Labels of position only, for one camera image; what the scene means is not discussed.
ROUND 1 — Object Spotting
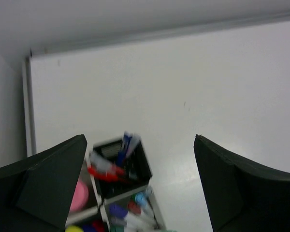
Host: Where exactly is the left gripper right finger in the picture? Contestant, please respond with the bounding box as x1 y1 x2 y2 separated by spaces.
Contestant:
194 135 290 232

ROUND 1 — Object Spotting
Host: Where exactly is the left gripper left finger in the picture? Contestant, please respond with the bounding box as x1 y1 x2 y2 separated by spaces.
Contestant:
0 134 87 232

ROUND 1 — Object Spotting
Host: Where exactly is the pink glitter bottle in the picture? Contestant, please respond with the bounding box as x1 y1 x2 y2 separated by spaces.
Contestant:
69 179 89 213

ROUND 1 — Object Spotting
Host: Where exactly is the yellow cap black highlighter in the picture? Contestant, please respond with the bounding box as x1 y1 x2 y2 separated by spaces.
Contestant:
65 225 84 232

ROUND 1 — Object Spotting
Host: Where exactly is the teal cap white marker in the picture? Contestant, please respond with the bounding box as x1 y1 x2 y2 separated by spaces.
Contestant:
110 226 125 232

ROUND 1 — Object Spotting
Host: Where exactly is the grey tip white marker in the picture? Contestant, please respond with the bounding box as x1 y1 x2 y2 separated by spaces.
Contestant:
144 186 153 198

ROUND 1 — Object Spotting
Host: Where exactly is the mint cap white marker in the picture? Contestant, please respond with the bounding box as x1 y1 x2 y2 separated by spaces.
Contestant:
124 213 155 230

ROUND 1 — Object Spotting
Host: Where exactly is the purple cap black highlighter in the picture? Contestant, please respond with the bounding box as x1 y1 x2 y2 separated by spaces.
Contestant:
82 225 96 232

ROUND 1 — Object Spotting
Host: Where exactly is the pink cap black highlighter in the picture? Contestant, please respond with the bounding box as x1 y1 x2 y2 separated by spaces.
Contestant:
91 220 105 232

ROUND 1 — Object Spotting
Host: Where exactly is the red clear pen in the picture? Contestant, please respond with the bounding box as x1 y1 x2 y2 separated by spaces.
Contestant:
89 151 113 173

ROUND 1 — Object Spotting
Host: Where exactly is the red gel pen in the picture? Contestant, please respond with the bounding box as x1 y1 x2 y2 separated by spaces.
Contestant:
87 166 127 182

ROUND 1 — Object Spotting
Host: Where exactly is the purple cap white marker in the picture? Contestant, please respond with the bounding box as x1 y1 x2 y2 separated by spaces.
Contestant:
109 203 128 219

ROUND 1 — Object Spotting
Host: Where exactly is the grey cap white marker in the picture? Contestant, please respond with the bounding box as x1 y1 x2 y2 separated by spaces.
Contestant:
110 217 127 227

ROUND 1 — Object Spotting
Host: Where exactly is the dark red cap marker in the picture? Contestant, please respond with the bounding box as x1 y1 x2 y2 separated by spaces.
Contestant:
127 201 142 215

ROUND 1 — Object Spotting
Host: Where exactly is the light blue cap marker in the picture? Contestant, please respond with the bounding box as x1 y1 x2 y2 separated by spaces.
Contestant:
137 192 151 210

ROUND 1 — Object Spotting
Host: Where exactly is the green cap white marker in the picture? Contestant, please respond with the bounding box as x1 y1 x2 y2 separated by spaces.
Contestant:
131 193 138 203

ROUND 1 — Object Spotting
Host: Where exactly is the dark blue pen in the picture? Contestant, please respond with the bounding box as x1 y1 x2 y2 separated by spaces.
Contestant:
116 131 132 167

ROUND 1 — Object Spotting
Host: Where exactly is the blue clear pen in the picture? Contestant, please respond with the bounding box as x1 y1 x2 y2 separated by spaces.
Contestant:
126 133 141 158

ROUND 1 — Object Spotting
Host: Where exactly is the black and white pen organizer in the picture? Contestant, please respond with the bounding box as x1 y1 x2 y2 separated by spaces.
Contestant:
65 138 166 232

